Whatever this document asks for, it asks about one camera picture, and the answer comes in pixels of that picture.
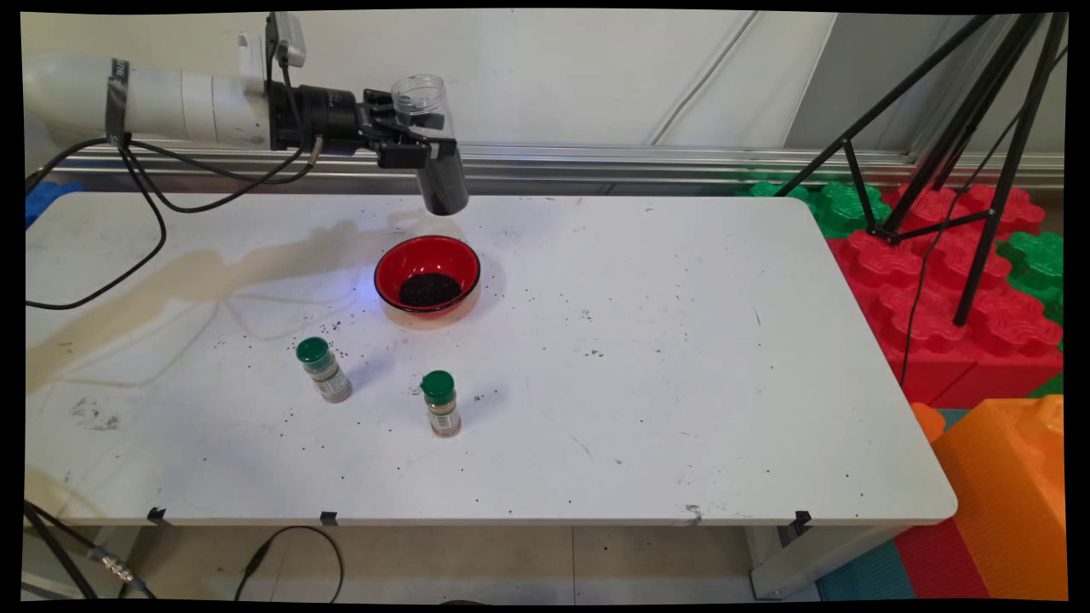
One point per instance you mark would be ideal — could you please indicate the aluminium profile rail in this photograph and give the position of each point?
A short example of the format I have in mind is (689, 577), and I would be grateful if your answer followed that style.
(681, 166)

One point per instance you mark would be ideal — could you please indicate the clear plastic jar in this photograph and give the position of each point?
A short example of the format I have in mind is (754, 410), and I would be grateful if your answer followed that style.
(421, 94)

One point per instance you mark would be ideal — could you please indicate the orange foam building block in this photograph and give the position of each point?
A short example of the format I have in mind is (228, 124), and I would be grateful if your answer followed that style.
(1013, 494)

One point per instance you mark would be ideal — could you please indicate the black tripod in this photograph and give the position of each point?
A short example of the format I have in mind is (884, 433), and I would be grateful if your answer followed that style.
(1009, 170)

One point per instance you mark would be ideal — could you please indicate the teal foam floor mat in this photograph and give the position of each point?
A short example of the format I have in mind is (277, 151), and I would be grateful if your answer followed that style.
(869, 575)

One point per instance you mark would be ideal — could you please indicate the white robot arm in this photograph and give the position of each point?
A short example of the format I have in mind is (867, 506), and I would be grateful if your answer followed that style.
(170, 102)

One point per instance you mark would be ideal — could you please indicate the white table leg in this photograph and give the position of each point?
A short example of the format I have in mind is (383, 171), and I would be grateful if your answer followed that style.
(809, 558)

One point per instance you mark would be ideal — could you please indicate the red bowl with black rim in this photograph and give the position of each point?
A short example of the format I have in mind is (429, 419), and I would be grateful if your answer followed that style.
(426, 260)

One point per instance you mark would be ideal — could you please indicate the black seeds heap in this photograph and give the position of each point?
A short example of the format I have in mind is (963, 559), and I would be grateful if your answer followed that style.
(444, 189)
(430, 291)

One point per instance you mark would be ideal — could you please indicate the red foam building block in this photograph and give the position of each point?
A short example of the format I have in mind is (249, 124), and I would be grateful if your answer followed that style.
(937, 332)

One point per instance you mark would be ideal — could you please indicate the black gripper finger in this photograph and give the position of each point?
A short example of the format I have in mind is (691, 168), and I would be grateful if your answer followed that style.
(379, 104)
(404, 153)

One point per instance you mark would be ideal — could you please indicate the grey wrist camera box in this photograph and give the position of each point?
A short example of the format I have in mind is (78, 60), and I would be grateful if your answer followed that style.
(289, 38)

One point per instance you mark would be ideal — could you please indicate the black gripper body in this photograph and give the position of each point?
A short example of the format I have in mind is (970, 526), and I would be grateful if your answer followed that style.
(319, 119)

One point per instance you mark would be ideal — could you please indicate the spice bottle with green cap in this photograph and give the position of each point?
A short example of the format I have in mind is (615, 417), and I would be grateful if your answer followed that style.
(443, 404)
(324, 370)

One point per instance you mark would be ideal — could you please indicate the blue object at table edge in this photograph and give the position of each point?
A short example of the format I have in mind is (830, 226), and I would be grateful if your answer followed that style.
(47, 204)

